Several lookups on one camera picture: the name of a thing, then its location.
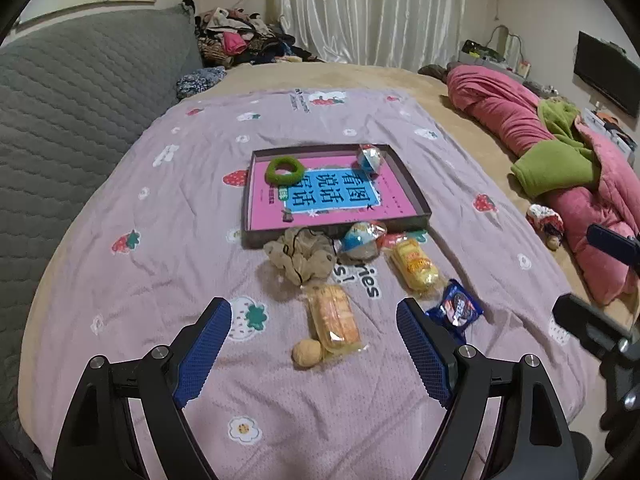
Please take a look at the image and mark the white arched mirror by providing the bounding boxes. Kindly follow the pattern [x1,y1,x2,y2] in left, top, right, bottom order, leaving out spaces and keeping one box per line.
[487,25,526,68]

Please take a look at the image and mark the black yellow packet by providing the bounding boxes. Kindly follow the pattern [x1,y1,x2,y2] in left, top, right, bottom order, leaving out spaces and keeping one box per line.
[460,40,501,61]

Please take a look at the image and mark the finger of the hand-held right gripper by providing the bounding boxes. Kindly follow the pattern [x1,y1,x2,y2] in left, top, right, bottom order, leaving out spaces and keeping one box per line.
[586,224,640,263]
[551,292,633,358]

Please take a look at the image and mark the green blanket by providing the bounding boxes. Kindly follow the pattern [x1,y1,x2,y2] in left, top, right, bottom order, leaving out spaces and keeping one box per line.
[510,99,606,198]

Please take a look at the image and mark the pile of clothes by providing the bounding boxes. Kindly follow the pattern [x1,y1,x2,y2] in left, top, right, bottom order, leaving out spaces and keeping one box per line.
[192,0,326,68]

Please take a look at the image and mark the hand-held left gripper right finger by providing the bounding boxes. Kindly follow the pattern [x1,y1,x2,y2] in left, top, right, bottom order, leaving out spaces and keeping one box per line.
[396,297,581,480]

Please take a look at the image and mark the purple strawberry print blanket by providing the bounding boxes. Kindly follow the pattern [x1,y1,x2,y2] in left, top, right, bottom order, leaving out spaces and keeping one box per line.
[30,87,601,480]

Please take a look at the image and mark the pink quilt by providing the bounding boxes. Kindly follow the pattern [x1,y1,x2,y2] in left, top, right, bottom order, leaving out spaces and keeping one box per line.
[445,62,640,306]

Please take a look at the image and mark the white curtain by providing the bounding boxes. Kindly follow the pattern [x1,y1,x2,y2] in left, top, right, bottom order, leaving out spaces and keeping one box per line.
[272,0,463,67]

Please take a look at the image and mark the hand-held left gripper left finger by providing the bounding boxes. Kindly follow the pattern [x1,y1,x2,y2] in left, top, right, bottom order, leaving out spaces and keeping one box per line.
[52,296,233,480]

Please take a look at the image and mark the pink book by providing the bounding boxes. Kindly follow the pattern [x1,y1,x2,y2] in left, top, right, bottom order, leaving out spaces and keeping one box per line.
[250,152,422,232]

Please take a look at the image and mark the brown cloth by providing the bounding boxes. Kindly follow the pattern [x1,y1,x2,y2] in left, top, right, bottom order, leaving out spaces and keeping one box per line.
[417,62,451,81]

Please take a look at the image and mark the yellow cake packet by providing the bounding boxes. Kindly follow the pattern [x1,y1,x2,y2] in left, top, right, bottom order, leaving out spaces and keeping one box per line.
[382,232,443,295]

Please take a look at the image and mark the blue floral cloth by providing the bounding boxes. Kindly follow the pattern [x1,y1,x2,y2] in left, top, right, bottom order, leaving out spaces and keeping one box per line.
[176,66,228,102]

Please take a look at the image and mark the walnut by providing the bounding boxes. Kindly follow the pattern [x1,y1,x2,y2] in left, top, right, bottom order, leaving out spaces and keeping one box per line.
[292,339,326,371]

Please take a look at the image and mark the beige hair scrunchie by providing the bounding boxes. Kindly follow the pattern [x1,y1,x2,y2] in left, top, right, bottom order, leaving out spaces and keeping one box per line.
[263,227,337,288]

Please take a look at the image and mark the green hair scrunchie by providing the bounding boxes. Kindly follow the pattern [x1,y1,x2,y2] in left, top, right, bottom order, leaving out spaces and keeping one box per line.
[265,156,307,186]

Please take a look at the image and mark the pink box lid tray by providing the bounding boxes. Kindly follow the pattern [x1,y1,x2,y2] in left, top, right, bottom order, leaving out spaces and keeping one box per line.
[241,144,432,250]

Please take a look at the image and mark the grey quilted headboard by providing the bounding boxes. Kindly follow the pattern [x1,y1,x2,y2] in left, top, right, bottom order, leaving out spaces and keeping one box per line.
[0,4,203,411]

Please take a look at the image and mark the blue cookie packet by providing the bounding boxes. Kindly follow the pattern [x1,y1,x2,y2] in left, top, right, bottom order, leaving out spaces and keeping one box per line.
[425,279,485,338]

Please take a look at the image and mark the wrapped toy egg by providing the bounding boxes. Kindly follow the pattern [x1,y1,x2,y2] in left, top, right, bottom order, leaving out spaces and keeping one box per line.
[339,220,388,261]
[356,144,386,177]

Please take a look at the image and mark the black television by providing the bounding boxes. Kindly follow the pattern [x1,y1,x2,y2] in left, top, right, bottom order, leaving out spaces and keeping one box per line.
[572,31,640,118]

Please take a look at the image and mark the orange wafer packet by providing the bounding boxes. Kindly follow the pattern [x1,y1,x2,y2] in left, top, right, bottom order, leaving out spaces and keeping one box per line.
[302,284,368,358]

